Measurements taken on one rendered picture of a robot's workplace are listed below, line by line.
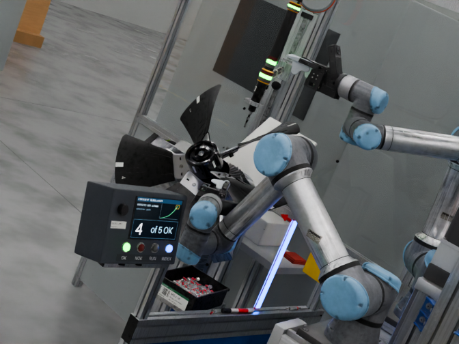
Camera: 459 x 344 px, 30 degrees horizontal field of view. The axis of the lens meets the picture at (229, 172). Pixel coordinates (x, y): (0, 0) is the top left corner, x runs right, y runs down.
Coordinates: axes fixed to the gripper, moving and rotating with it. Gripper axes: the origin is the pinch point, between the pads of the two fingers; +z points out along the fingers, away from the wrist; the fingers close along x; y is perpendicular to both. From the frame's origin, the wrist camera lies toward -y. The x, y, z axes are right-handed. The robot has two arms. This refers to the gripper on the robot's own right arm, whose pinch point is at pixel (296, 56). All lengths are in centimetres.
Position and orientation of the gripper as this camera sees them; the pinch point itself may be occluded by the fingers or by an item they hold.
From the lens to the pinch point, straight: 286.6
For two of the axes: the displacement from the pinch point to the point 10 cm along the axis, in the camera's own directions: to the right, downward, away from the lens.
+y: -3.7, 9.0, 2.2
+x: 5.4, 0.1, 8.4
